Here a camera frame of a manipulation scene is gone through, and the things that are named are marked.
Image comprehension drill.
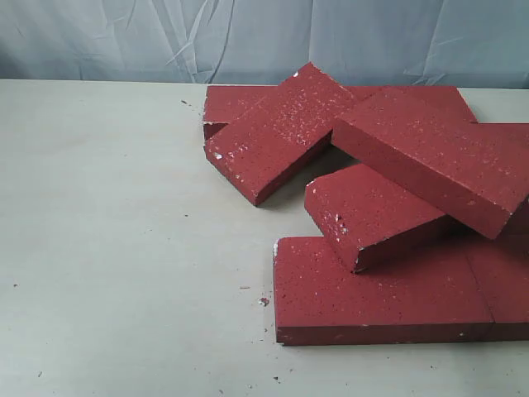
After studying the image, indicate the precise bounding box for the red brick diagonal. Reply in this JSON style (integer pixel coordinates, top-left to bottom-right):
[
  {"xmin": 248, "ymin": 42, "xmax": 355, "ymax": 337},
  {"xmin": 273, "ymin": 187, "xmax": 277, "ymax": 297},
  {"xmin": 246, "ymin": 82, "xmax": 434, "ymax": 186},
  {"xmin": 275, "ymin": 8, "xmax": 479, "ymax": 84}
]
[{"xmin": 204, "ymin": 63, "xmax": 359, "ymax": 206}]

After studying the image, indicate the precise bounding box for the red brick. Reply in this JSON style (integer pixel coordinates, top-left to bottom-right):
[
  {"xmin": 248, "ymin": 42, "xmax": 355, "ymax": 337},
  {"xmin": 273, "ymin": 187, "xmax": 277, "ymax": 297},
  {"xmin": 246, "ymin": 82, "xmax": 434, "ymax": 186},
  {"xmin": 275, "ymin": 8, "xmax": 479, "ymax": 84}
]
[
  {"xmin": 274, "ymin": 237, "xmax": 493, "ymax": 346},
  {"xmin": 304, "ymin": 164, "xmax": 459, "ymax": 273},
  {"xmin": 467, "ymin": 242, "xmax": 528, "ymax": 342},
  {"xmin": 346, "ymin": 85, "xmax": 478, "ymax": 123},
  {"xmin": 203, "ymin": 85, "xmax": 275, "ymax": 141}
]

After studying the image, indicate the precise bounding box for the grey backdrop cloth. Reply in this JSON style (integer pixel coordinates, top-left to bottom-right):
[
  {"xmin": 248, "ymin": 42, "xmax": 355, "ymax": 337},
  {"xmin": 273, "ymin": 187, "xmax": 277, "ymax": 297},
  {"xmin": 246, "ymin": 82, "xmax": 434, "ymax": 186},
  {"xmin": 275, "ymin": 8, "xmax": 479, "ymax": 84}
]
[{"xmin": 1, "ymin": 1, "xmax": 528, "ymax": 88}]

